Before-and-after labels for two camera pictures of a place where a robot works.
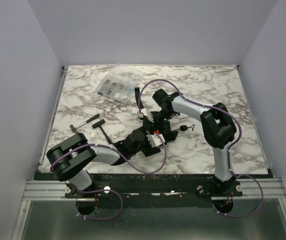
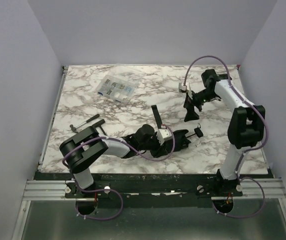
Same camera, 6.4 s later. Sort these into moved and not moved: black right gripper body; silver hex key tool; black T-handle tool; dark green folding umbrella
Moved: dark green folding umbrella; black right gripper body
Not moved: silver hex key tool; black T-handle tool
